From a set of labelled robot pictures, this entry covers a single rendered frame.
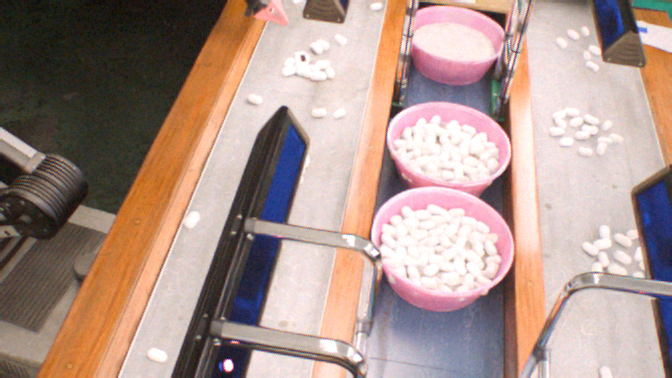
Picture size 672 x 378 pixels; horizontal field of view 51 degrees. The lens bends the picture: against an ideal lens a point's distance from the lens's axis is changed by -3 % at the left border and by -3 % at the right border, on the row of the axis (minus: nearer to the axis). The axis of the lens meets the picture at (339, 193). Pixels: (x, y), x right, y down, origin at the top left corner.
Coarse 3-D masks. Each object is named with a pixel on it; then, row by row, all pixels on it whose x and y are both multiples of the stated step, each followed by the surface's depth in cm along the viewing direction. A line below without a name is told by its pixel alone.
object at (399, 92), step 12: (408, 0) 152; (408, 12) 154; (408, 24) 155; (408, 36) 157; (408, 48) 160; (408, 60) 162; (396, 72) 179; (396, 84) 168; (396, 96) 170; (396, 108) 170
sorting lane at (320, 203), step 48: (288, 0) 196; (384, 0) 199; (288, 48) 179; (336, 48) 181; (240, 96) 164; (288, 96) 165; (336, 96) 167; (240, 144) 153; (336, 144) 155; (336, 192) 144; (192, 240) 133; (192, 288) 125; (288, 288) 126; (144, 336) 117
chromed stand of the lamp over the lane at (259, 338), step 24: (240, 216) 87; (288, 240) 85; (312, 240) 85; (336, 240) 85; (360, 240) 85; (360, 312) 93; (216, 336) 75; (240, 336) 74; (264, 336) 74; (288, 336) 74; (312, 336) 75; (360, 336) 93; (336, 360) 74; (360, 360) 75
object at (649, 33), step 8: (640, 24) 195; (648, 24) 195; (640, 32) 192; (648, 32) 192; (656, 32) 192; (664, 32) 193; (648, 40) 189; (656, 40) 189; (664, 40) 190; (664, 48) 187
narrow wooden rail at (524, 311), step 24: (504, 24) 194; (504, 72) 180; (528, 72) 175; (528, 96) 167; (504, 120) 168; (528, 120) 161; (528, 144) 155; (528, 168) 149; (504, 192) 154; (528, 192) 144; (504, 216) 150; (528, 216) 139; (528, 240) 135; (528, 264) 131; (504, 288) 137; (528, 288) 127; (504, 312) 133; (528, 312) 123; (504, 336) 129; (528, 336) 119; (504, 360) 126
